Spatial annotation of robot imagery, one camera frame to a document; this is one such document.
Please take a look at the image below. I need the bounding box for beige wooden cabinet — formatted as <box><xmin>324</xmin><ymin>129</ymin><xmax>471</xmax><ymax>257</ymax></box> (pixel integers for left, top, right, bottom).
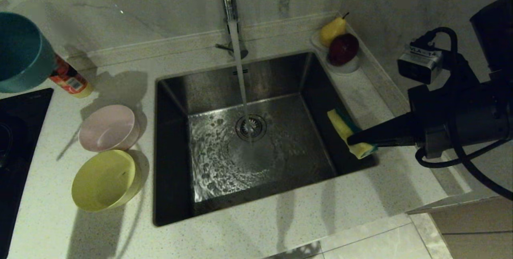
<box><xmin>407</xmin><ymin>195</ymin><xmax>513</xmax><ymax>259</ymax></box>

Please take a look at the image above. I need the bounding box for pink plastic bowl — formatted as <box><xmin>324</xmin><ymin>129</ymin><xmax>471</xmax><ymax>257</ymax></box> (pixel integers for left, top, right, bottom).
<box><xmin>79</xmin><ymin>105</ymin><xmax>141</xmax><ymax>152</ymax></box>

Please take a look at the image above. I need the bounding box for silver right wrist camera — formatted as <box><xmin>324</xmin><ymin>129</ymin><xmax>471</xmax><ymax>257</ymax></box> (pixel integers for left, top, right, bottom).
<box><xmin>398</xmin><ymin>42</ymin><xmax>444</xmax><ymax>85</ymax></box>

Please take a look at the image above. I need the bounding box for stainless steel sink basin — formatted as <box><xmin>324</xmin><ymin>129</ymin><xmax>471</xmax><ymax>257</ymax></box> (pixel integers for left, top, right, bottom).
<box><xmin>153</xmin><ymin>53</ymin><xmax>378</xmax><ymax>227</ymax></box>

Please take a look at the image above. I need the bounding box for green and yellow sponge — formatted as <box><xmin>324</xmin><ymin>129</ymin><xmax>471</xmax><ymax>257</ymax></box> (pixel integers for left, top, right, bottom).
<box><xmin>327</xmin><ymin>109</ymin><xmax>378</xmax><ymax>160</ymax></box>

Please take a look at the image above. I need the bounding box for blue plastic bowl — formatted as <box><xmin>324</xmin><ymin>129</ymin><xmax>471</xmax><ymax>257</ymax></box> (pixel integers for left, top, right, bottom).
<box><xmin>0</xmin><ymin>12</ymin><xmax>57</xmax><ymax>93</ymax></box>

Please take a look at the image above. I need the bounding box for dark red apple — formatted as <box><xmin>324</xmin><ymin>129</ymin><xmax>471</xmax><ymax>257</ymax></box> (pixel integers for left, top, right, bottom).
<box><xmin>328</xmin><ymin>33</ymin><xmax>360</xmax><ymax>67</ymax></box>

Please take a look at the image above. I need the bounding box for orange label dish soap bottle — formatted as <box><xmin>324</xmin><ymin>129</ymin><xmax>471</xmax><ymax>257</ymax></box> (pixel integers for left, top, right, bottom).
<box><xmin>48</xmin><ymin>55</ymin><xmax>95</xmax><ymax>99</ymax></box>

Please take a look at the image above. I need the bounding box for yellow plastic bowl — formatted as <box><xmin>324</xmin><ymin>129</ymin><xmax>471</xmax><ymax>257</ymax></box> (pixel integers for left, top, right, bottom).
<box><xmin>72</xmin><ymin>150</ymin><xmax>142</xmax><ymax>212</ymax></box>

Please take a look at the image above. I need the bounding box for round metal drain strainer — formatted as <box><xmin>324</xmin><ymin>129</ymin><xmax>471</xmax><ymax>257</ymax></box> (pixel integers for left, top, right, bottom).
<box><xmin>236</xmin><ymin>114</ymin><xmax>267</xmax><ymax>142</ymax></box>

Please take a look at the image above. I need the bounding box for black induction cooktop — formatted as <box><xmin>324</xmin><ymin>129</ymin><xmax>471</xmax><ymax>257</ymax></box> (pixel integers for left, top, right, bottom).
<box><xmin>0</xmin><ymin>88</ymin><xmax>54</xmax><ymax>259</ymax></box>

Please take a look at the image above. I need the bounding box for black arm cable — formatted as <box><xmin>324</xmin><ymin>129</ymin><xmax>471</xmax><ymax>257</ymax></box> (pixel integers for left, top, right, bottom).
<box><xmin>415</xmin><ymin>26</ymin><xmax>513</xmax><ymax>201</ymax></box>

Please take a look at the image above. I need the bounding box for yellow pear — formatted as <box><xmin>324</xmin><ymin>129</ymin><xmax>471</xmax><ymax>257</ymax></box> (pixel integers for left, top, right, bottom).
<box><xmin>319</xmin><ymin>12</ymin><xmax>350</xmax><ymax>48</ymax></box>

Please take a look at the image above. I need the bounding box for small white dish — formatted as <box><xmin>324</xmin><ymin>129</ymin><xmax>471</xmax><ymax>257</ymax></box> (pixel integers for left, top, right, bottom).
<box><xmin>311</xmin><ymin>30</ymin><xmax>360</xmax><ymax>74</ymax></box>

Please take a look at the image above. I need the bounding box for running water stream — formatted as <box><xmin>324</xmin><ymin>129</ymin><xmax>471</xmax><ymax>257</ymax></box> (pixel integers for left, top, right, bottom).
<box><xmin>228</xmin><ymin>20</ymin><xmax>257</xmax><ymax>143</ymax></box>

